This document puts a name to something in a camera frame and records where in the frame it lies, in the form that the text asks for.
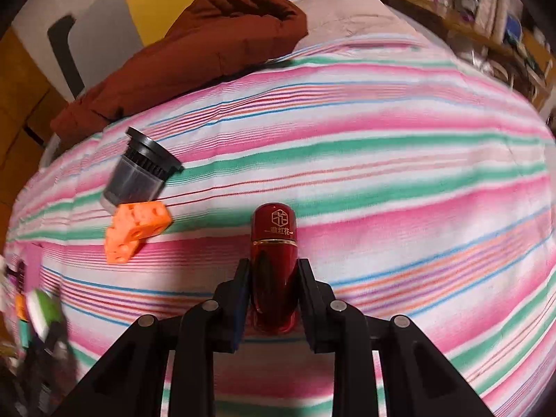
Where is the wooden wardrobe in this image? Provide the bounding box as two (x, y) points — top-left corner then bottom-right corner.
(0, 30), (70, 227)

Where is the wooden shelf with clutter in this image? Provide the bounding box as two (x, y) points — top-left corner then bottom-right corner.
(367, 0), (552, 109)

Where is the white and green plug-in device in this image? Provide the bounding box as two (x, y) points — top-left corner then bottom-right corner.
(26, 289), (62, 342)

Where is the black ribbed plastic cup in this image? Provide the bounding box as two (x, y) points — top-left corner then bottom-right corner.
(101, 127), (184, 215)

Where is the pale pink bed sheet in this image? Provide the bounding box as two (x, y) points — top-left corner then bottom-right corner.
(289, 0), (420, 53)

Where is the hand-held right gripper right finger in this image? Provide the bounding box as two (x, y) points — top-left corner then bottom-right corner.
(297, 258), (496, 417)

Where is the rust brown quilt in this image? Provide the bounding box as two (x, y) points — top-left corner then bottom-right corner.
(50, 0), (308, 144)

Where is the striped pink and green blanket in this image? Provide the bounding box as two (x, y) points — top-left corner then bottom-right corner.
(4, 37), (556, 417)

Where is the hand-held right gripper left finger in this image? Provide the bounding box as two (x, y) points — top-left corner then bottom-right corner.
(52, 257), (253, 417)

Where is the red glossy bottle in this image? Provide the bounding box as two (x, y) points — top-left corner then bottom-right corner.
(250, 203), (300, 335)

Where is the orange holed building block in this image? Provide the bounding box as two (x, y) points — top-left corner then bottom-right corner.
(105, 201), (170, 265)

